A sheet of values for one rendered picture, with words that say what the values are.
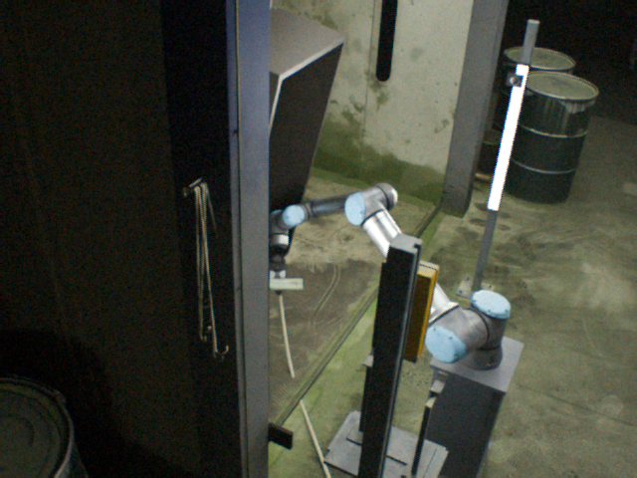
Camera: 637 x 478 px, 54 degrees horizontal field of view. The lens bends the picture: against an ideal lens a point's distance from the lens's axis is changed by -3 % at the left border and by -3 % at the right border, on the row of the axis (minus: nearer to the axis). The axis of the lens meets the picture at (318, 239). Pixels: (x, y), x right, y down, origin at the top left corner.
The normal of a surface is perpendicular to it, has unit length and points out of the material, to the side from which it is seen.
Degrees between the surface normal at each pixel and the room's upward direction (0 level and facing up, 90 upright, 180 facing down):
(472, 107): 90
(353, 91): 90
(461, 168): 90
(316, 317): 0
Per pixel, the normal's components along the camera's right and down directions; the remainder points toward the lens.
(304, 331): 0.04, -0.83
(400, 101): -0.46, 0.48
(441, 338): -0.73, 0.38
